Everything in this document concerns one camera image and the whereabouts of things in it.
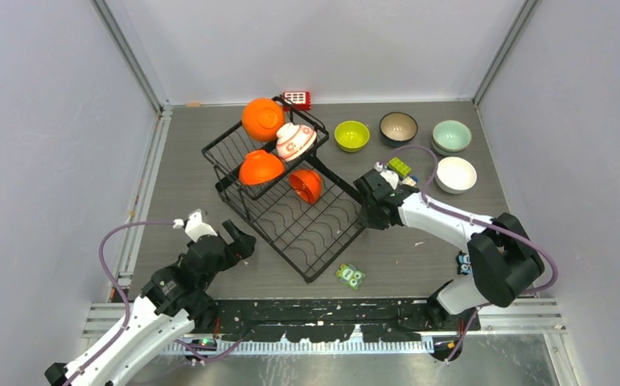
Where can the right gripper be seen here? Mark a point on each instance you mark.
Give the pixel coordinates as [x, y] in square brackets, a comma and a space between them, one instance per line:
[370, 222]

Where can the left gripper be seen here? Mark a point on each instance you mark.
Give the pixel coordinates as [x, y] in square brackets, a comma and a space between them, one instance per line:
[242, 245]

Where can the black wire dish rack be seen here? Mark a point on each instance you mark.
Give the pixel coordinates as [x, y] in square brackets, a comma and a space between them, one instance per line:
[308, 236]

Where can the orange bowl shelf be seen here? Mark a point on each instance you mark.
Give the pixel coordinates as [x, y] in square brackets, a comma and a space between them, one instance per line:
[260, 166]
[307, 184]

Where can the yellow green bowl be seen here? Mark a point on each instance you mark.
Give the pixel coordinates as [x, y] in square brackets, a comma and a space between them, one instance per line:
[351, 136]

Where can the white ribbed bowl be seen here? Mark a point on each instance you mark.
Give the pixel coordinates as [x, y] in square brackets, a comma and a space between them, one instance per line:
[455, 175]

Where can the pale green ringed bowl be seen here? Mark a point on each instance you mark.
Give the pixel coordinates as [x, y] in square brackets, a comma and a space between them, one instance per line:
[446, 153]

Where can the floral pale green bowl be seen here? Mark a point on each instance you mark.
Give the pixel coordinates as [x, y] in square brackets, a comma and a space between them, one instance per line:
[451, 136]

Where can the white red patterned bowl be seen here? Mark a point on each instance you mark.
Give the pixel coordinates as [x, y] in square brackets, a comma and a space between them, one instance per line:
[293, 140]

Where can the orange bowl top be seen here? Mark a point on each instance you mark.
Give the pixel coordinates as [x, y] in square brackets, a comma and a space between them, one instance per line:
[262, 118]

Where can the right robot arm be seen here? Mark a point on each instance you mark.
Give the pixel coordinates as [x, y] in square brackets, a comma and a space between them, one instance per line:
[504, 262]

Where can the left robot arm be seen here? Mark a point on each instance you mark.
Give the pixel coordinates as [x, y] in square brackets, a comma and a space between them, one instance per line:
[171, 304]

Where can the toy brick car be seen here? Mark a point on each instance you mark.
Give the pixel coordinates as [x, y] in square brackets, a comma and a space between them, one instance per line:
[403, 171]

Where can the green owl number tile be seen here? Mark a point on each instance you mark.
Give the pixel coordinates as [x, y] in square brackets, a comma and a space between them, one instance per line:
[350, 275]

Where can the blue owl number tile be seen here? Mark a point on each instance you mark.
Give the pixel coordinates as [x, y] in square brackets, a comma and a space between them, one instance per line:
[464, 265]

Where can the red toy brick block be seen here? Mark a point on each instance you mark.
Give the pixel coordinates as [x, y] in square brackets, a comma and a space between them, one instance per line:
[300, 100]

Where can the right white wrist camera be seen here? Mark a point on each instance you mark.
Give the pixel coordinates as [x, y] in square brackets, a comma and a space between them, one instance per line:
[390, 176]

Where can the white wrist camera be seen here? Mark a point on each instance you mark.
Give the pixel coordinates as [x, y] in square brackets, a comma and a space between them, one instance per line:
[195, 225]
[390, 176]

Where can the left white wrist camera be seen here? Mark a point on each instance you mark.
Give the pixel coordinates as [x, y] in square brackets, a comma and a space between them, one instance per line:
[195, 225]

